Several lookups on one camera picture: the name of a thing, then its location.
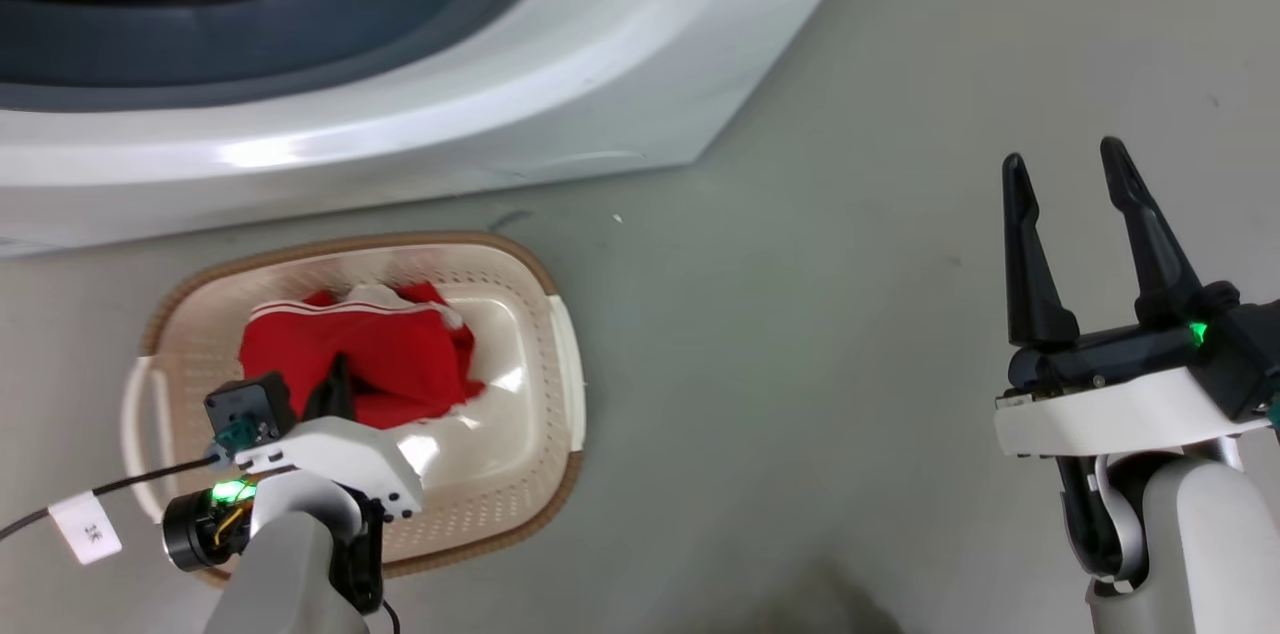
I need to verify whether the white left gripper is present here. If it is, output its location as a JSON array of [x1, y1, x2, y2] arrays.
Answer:
[[235, 352, 425, 522]]

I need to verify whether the cream laundry basket brown rim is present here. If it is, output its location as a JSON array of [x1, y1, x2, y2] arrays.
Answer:
[[121, 231, 587, 586]]

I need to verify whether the white cable tag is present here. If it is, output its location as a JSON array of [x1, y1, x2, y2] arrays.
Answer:
[[47, 491, 124, 566]]

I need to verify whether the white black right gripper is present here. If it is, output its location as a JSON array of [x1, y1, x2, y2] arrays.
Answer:
[[992, 136, 1273, 461]]

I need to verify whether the red garment white trim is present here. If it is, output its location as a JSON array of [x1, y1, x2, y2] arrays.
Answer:
[[238, 282, 487, 431]]

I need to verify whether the grey rubber door gasket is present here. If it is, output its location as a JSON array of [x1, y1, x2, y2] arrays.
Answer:
[[0, 0, 561, 112]]

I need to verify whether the white washing machine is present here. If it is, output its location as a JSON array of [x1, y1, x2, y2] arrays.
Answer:
[[0, 0, 887, 260]]

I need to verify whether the thin black cable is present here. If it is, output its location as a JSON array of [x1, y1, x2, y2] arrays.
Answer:
[[0, 452, 223, 543]]

